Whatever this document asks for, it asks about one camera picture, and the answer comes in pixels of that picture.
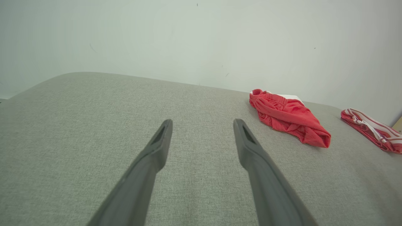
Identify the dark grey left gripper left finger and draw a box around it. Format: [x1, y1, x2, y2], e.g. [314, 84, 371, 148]
[86, 119, 173, 226]

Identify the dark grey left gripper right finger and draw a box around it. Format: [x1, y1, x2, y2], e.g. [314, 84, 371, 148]
[233, 118, 319, 226]

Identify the red mesh shorts white trim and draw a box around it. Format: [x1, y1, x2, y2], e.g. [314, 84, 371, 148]
[249, 89, 332, 148]

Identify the red Bulls 23 jersey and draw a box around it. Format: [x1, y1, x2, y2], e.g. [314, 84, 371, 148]
[341, 108, 402, 154]

